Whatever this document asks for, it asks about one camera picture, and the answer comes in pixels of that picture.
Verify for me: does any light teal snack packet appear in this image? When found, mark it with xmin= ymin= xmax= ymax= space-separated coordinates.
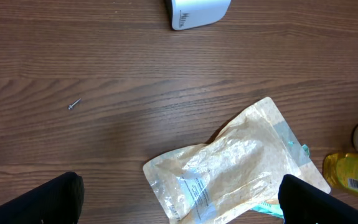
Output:
xmin=251 ymin=141 xmax=310 ymax=219

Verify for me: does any white barcode scanner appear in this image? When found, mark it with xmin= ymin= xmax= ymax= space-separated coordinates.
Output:
xmin=165 ymin=0 xmax=231 ymax=30

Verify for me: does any yellow Vim dish soap bottle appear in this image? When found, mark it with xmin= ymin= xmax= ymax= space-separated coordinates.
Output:
xmin=323 ymin=152 xmax=358 ymax=197

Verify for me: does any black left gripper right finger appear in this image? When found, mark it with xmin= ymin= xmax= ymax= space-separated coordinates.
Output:
xmin=278 ymin=174 xmax=358 ymax=224

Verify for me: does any cream brown bread bag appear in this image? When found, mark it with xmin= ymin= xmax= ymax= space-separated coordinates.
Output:
xmin=143 ymin=97 xmax=331 ymax=223

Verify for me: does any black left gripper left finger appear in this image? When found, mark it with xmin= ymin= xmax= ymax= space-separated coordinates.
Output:
xmin=0 ymin=172 xmax=85 ymax=224

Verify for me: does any small silver screw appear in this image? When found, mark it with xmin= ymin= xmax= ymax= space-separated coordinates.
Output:
xmin=68 ymin=98 xmax=82 ymax=110

